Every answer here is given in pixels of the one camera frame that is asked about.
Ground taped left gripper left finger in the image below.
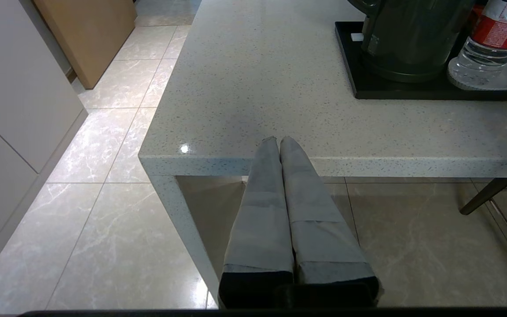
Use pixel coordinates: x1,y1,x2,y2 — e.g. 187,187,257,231
217,136,295,309

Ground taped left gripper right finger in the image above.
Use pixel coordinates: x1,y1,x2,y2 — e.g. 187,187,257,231
279,136,382,308

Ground black electric kettle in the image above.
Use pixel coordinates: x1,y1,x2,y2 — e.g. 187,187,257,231
347,0,476,83

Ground red-capped plastic water bottle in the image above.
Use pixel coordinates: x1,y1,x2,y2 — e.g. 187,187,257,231
449,0,507,86

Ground black serving tray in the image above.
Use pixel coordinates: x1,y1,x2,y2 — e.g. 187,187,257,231
334,21,507,101

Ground light wooden door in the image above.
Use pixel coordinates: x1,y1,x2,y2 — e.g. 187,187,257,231
33,0,137,90

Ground white cabinet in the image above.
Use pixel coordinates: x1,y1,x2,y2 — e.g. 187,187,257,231
0,0,89,289

